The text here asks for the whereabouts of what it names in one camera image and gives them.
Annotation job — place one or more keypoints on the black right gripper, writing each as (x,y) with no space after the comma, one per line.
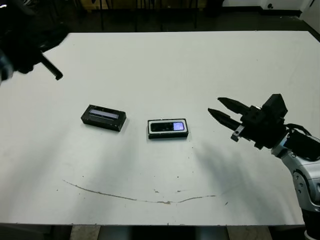
(260,130)

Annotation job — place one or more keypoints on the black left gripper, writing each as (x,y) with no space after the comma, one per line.
(25,42)

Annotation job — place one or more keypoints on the black box lid with print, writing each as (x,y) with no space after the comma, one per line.
(105,123)

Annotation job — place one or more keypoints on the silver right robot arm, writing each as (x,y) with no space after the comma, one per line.
(305,170)

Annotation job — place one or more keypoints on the black box base white insert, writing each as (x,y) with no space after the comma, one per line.
(167,136)

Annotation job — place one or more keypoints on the black mesh chair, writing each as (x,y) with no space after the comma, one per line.
(102,17)

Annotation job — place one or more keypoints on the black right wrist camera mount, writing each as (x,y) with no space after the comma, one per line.
(275,105)

